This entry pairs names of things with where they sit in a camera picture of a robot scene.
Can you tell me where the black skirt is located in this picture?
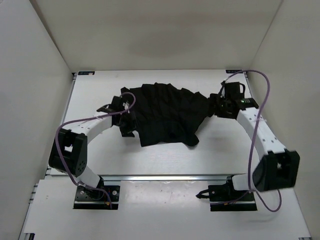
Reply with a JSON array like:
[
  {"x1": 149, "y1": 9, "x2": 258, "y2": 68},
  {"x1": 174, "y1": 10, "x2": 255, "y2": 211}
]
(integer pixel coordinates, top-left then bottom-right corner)
[{"x1": 120, "y1": 83, "x2": 217, "y2": 147}]

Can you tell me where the right blue corner sticker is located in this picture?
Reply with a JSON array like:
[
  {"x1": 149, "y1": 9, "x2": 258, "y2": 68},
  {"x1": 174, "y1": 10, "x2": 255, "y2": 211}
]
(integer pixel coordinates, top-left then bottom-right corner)
[{"x1": 225, "y1": 69, "x2": 242, "y2": 75}]

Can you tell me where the aluminium front rail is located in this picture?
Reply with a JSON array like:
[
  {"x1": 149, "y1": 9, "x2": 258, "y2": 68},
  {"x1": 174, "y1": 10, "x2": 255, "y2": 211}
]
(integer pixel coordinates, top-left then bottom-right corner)
[{"x1": 44, "y1": 174, "x2": 283, "y2": 182}]

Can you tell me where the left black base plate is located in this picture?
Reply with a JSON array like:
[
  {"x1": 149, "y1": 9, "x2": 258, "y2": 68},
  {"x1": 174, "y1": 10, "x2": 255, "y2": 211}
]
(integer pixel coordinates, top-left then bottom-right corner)
[{"x1": 73, "y1": 182, "x2": 121, "y2": 210}]

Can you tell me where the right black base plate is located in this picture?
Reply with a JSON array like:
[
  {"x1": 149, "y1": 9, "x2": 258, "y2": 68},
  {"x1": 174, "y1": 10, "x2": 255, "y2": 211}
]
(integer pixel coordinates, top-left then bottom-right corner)
[{"x1": 196, "y1": 180, "x2": 258, "y2": 212}]

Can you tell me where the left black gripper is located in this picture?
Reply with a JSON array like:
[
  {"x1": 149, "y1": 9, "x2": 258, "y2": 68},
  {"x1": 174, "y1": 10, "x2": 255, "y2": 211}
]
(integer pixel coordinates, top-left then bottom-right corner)
[{"x1": 115, "y1": 110, "x2": 143, "y2": 138}]

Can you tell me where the blue corner sticker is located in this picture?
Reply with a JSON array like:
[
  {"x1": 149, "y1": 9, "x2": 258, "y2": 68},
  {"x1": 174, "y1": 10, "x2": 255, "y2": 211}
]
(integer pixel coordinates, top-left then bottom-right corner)
[
  {"x1": 77, "y1": 71, "x2": 95, "y2": 76},
  {"x1": 225, "y1": 69, "x2": 242, "y2": 75}
]

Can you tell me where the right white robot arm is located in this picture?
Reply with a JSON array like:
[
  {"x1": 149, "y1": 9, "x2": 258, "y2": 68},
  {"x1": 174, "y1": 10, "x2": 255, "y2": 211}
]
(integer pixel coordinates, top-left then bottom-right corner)
[{"x1": 209, "y1": 93, "x2": 300, "y2": 200}]

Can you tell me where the left blue corner sticker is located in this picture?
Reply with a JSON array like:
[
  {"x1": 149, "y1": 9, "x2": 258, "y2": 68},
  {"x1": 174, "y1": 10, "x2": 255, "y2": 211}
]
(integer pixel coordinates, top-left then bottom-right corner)
[{"x1": 77, "y1": 71, "x2": 95, "y2": 76}]

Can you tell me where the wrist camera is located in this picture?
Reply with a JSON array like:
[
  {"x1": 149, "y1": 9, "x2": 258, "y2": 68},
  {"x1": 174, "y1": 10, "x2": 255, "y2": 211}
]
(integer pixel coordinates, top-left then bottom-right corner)
[
  {"x1": 96, "y1": 96, "x2": 130, "y2": 114},
  {"x1": 220, "y1": 81, "x2": 246, "y2": 100}
]

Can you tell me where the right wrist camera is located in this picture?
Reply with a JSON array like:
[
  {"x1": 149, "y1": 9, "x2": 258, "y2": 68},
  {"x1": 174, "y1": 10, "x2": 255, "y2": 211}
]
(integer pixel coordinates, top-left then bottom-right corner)
[{"x1": 220, "y1": 81, "x2": 246, "y2": 100}]

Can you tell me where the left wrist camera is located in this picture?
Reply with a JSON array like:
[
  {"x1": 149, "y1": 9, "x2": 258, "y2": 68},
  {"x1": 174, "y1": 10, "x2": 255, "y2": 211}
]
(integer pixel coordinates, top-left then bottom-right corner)
[{"x1": 96, "y1": 96, "x2": 130, "y2": 114}]

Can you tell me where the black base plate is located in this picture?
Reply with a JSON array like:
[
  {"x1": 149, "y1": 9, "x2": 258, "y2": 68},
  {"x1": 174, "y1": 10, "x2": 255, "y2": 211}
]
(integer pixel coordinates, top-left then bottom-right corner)
[
  {"x1": 196, "y1": 180, "x2": 258, "y2": 212},
  {"x1": 73, "y1": 182, "x2": 121, "y2": 210}
]

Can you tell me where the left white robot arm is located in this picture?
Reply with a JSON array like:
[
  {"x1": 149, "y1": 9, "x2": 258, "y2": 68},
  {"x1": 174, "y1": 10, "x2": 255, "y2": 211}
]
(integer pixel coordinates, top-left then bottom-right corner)
[{"x1": 48, "y1": 112, "x2": 136, "y2": 201}]

